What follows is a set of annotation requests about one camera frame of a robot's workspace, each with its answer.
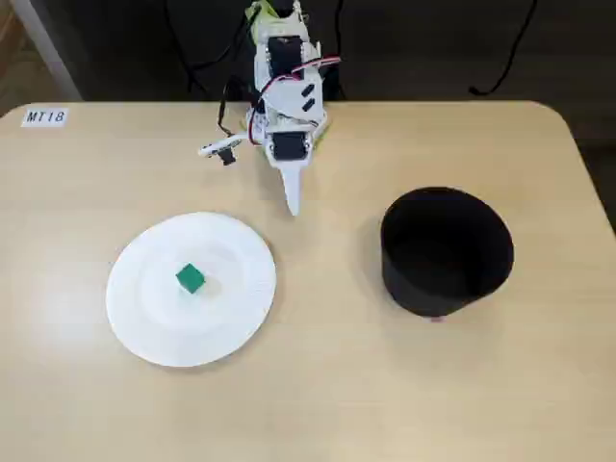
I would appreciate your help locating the white MT18 label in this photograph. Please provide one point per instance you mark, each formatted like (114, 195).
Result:
(44, 117)

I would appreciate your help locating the green cube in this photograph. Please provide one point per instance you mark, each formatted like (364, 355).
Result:
(190, 279)

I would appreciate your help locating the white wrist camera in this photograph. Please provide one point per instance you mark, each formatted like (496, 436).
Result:
(217, 147)

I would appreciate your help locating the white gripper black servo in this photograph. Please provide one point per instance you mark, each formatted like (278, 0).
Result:
(290, 146)

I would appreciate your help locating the white paper plate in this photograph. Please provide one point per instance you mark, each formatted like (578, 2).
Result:
(159, 327)

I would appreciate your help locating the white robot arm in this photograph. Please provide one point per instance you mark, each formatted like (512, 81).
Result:
(308, 101)

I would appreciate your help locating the black cylindrical pot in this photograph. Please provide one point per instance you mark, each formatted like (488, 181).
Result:
(447, 250)

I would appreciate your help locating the white metal post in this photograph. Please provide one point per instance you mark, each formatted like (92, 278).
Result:
(53, 53)

